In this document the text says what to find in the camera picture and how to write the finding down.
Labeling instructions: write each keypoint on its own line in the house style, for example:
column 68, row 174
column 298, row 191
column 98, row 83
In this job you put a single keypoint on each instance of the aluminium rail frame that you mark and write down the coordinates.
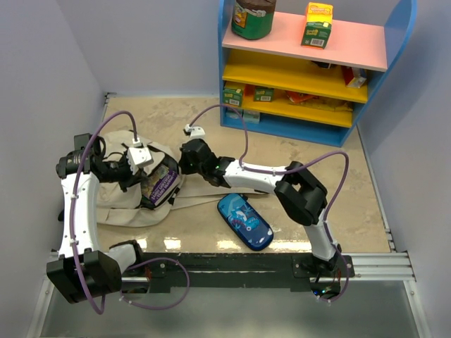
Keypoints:
column 380, row 301

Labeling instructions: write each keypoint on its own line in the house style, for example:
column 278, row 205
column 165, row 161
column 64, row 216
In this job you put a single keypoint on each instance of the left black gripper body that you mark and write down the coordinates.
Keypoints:
column 119, row 172

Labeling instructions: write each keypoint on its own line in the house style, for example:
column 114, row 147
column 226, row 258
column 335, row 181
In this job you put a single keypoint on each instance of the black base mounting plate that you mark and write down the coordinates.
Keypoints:
column 295, row 272

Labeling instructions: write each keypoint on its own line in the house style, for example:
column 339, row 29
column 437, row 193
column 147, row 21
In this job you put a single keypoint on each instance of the light blue box right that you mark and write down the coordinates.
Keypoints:
column 251, row 116

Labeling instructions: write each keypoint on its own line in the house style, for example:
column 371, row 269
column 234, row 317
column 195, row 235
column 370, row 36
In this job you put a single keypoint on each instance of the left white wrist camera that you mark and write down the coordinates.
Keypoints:
column 138, row 158

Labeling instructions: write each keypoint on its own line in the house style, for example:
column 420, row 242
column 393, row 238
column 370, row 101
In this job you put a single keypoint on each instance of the beige canvas backpack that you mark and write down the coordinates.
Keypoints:
column 118, row 208

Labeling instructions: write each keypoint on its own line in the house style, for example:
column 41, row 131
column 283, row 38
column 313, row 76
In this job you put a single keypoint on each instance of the red white box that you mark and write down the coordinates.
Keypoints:
column 353, row 77

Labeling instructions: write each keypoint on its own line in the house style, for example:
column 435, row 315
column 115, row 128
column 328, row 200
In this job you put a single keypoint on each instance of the green box shelf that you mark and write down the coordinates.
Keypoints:
column 232, row 96
column 263, row 94

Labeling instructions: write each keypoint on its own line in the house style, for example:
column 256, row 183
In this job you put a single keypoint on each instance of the blue shark pencil case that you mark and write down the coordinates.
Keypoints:
column 245, row 221

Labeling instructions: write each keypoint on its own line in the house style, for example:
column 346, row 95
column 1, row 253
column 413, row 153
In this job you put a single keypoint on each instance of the blue colourful shelf unit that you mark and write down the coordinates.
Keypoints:
column 279, row 61

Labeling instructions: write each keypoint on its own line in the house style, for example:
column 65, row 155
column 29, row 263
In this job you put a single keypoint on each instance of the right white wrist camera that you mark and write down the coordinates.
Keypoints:
column 194, row 132

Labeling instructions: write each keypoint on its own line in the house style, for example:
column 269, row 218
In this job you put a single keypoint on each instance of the yellow green carton box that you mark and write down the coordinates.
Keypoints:
column 318, row 25

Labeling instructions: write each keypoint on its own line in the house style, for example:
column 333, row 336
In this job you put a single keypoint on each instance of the orange snack packet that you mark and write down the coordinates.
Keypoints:
column 298, row 98

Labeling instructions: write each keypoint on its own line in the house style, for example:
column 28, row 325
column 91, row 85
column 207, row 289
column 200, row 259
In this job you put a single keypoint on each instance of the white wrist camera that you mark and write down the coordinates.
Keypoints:
column 194, row 132
column 138, row 158

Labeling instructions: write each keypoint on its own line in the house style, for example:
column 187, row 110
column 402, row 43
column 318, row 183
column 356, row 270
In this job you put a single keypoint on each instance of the green brown jar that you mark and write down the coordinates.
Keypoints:
column 253, row 20

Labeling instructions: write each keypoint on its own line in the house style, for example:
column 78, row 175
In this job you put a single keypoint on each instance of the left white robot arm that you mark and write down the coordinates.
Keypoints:
column 82, row 270

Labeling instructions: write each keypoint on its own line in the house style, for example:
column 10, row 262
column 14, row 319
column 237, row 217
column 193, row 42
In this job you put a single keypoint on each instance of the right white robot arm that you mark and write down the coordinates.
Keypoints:
column 301, row 195

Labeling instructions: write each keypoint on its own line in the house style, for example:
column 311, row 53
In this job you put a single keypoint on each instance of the light blue box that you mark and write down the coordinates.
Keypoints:
column 251, row 116
column 234, row 113

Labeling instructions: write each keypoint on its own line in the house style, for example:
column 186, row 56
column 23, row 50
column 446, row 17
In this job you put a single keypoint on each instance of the green box middle shelf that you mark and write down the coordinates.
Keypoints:
column 263, row 94

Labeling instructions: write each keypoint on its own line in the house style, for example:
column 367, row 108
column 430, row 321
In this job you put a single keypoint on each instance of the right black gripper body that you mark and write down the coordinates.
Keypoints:
column 187, row 167

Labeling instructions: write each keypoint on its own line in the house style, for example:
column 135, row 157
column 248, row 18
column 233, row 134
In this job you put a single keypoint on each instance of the purple 52-Storey Treehouse book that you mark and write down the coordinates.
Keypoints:
column 158, row 187

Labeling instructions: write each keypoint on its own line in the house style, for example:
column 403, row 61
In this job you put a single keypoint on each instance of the green box left shelf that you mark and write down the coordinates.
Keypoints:
column 232, row 96

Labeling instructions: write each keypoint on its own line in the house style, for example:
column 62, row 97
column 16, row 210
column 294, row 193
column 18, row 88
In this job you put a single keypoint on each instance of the light blue box left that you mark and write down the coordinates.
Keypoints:
column 234, row 113

